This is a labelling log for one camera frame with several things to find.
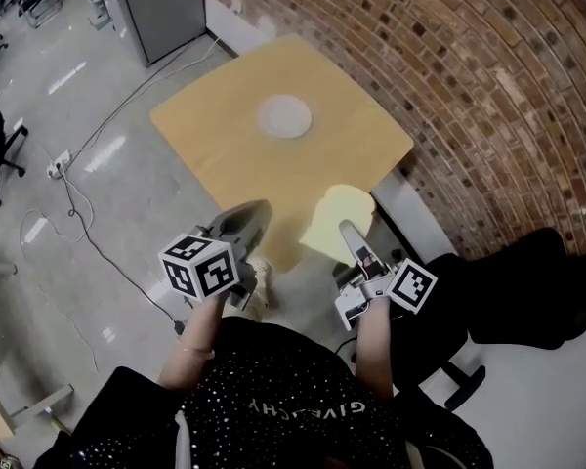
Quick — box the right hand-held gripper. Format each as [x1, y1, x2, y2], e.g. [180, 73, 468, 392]
[332, 219, 440, 332]

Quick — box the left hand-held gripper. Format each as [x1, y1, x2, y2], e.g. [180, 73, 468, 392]
[158, 198, 273, 312]

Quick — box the pale yellow bread slice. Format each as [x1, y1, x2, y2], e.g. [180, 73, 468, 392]
[301, 183, 376, 266]

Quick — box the white round plate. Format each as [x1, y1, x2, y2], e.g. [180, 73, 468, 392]
[257, 94, 313, 140]

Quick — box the person's right forearm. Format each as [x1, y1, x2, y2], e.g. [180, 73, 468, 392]
[354, 301, 395, 400]

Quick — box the person's left forearm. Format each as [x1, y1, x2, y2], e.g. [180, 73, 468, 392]
[156, 298, 227, 390]

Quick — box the square wooden table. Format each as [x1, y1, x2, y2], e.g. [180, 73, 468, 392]
[204, 0, 458, 263]

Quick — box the black padded office chair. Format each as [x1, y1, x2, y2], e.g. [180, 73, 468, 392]
[390, 227, 586, 412]

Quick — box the person's black speckled shirt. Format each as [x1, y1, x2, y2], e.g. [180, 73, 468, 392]
[33, 316, 494, 469]

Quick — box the white power strip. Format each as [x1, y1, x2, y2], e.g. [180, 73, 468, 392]
[47, 149, 73, 180]

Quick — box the grey metal cabinet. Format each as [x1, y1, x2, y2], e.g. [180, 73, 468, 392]
[114, 0, 209, 67]

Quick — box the thin bracelet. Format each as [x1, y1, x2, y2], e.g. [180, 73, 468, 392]
[179, 337, 216, 359]

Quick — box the black power cable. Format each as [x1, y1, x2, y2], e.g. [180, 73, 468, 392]
[61, 168, 182, 331]

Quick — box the grey cable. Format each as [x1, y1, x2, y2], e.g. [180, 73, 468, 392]
[70, 36, 221, 155]

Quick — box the white cable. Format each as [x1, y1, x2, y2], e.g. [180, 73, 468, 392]
[19, 178, 102, 375]

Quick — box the desk with grey metal frame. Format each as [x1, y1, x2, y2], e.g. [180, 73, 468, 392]
[0, 256, 74, 442]

